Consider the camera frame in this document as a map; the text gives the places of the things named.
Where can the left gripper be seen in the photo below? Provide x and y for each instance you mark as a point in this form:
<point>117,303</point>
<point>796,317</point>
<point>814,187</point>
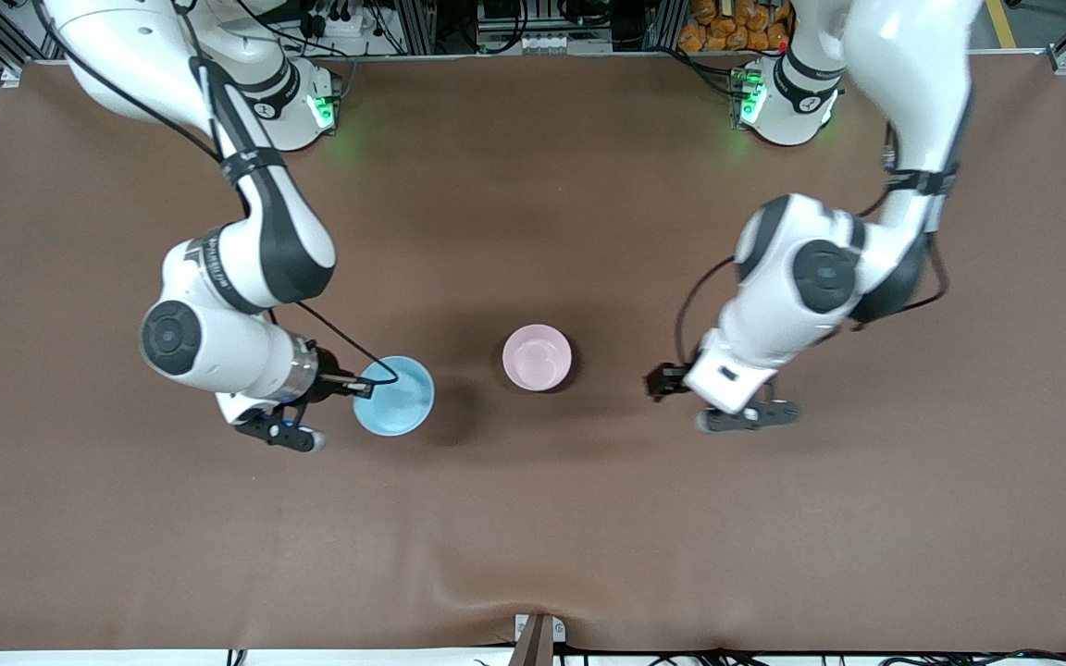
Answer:
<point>669,380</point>

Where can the light blue bowl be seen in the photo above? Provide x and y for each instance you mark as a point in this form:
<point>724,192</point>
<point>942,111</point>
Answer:
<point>399,402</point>

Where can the pink bowl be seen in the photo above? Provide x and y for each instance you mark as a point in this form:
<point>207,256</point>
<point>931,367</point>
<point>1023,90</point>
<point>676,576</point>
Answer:
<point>538,358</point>

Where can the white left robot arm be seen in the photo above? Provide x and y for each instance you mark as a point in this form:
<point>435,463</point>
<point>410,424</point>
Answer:
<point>792,287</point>

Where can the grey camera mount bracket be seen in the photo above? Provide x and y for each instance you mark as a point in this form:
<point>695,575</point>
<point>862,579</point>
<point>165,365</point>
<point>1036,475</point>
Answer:
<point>538,638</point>

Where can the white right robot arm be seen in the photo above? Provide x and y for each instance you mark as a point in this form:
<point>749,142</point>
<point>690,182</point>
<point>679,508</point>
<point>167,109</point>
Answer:
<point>218,342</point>

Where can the brown table mat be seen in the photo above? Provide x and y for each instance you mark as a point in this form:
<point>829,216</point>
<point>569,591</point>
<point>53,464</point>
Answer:
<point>533,518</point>

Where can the aluminium frame post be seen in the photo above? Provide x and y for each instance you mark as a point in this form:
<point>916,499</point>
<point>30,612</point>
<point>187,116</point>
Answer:
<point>415,26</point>

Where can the orange snack bags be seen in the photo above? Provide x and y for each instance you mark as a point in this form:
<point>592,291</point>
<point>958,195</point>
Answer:
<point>727,28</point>

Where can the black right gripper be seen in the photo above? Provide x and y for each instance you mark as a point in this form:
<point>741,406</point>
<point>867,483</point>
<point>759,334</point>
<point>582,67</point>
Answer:
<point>328,374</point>

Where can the white power strip with plugs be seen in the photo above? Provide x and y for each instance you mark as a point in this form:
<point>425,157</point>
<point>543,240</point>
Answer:
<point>339,28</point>

